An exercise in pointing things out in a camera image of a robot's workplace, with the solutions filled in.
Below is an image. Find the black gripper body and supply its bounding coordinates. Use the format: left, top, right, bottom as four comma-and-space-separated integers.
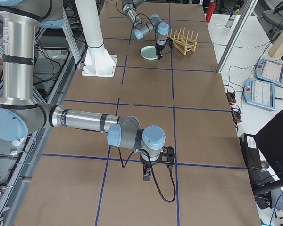
140, 156, 163, 174
155, 43, 165, 55

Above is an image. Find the light green plate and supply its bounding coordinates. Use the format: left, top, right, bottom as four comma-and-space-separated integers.
140, 46, 158, 60

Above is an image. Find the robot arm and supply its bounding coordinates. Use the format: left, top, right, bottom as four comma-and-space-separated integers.
0, 0, 169, 182
121, 0, 173, 60

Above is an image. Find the wooden dish rack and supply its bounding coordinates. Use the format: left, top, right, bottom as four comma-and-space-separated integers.
168, 27, 199, 56

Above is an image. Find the red cylinder bottle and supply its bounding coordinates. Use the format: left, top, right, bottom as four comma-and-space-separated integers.
206, 0, 216, 23

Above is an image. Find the clear water bottle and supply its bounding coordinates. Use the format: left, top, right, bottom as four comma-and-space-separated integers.
225, 14, 236, 29

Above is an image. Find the orange black usb hub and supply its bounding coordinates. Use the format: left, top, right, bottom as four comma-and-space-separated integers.
226, 92, 236, 104

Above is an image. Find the black box device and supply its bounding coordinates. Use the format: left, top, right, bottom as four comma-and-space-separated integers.
239, 133, 262, 170

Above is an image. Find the near teach pendant tablet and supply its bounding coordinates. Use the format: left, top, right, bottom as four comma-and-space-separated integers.
243, 78, 275, 110

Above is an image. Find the teach pendant tablet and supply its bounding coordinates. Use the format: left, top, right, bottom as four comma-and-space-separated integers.
255, 58, 283, 86
243, 78, 275, 110

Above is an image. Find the far teach pendant tablet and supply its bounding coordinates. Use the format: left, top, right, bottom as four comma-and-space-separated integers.
255, 58, 283, 86

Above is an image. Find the black laptop on stand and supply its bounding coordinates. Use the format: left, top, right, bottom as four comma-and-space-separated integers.
252, 110, 283, 195

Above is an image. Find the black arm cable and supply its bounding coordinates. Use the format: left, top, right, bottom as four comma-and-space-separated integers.
117, 145, 177, 203

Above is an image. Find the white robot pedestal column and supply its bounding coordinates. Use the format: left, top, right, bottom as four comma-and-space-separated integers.
75, 0, 117, 78

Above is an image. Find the aluminium frame post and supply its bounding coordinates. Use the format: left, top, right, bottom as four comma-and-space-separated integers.
216, 0, 258, 73

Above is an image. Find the aluminium frame structure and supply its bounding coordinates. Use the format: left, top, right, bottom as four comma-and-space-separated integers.
0, 9, 85, 226

